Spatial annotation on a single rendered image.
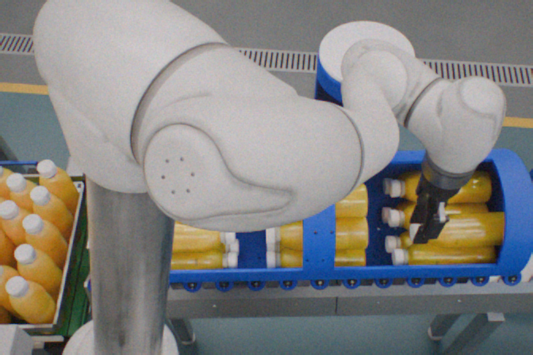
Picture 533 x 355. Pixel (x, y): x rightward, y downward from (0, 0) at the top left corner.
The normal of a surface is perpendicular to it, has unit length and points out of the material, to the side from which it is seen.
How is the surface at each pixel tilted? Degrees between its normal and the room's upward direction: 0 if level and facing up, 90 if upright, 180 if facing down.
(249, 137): 33
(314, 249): 58
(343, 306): 70
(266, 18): 0
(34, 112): 0
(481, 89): 4
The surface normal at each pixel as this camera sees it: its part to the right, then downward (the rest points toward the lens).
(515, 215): -0.01, -0.04
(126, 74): -0.28, -0.09
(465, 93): -0.17, -0.42
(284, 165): 0.66, 0.08
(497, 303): 0.00, 0.60
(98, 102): -0.60, 0.27
